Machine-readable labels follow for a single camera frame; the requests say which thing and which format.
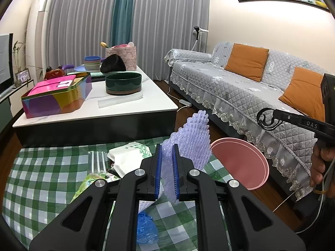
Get blue plastic bag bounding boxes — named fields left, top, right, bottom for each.
left=136, top=211, right=158, bottom=244

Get large purple foam net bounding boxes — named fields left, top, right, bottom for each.
left=160, top=110, right=211, bottom=204

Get pink trash bin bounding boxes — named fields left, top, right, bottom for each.
left=210, top=138, right=270, bottom=190

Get person's right hand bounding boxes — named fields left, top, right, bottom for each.
left=309, top=143, right=334, bottom=188

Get orange cushion near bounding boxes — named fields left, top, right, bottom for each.
left=278, top=67, right=325, bottom=122

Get orange cushion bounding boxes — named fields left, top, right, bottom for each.
left=278, top=67, right=325, bottom=122
left=224, top=43, right=269, bottom=82

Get green snack package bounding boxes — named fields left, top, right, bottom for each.
left=71, top=172, right=120, bottom=202

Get clear plastic straws pack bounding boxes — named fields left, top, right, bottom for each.
left=88, top=151, right=108, bottom=173

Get white paper pouch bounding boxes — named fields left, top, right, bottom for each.
left=107, top=142, right=152, bottom=178

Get green white checkered tablecloth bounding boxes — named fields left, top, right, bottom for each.
left=1, top=136, right=233, bottom=251

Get orange cushion far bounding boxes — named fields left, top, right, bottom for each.
left=224, top=43, right=269, bottom=82

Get grey covered sofa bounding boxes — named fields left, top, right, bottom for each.
left=164, top=42, right=325, bottom=200

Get white coffee table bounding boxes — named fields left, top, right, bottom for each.
left=13, top=68, right=178, bottom=147

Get white power strip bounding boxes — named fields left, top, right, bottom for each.
left=179, top=99, right=192, bottom=107

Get colourful tin box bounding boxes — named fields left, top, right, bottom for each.
left=21, top=72, right=92, bottom=118

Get dark green round bowl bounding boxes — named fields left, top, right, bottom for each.
left=105, top=71, right=142, bottom=95

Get tv cabinet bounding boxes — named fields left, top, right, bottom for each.
left=0, top=79, right=34, bottom=131

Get red brown teapot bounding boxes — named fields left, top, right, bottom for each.
left=44, top=66, right=66, bottom=81

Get stacked coloured bowls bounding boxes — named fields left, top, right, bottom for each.
left=84, top=56, right=101, bottom=71

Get black hat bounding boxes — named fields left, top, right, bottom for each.
left=100, top=54, right=126, bottom=74

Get pink lace basket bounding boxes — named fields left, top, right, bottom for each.
left=106, top=42, right=137, bottom=71

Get television screen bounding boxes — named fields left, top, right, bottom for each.
left=0, top=33, right=14, bottom=93

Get grey teal curtain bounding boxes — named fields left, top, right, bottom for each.
left=46, top=0, right=210, bottom=80

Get white air conditioner tower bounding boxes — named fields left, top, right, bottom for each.
left=25, top=0, right=52, bottom=85

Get white cable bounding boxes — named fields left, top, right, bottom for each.
left=272, top=156, right=335, bottom=235

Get small photo frame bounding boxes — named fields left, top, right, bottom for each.
left=15, top=68, right=31, bottom=83

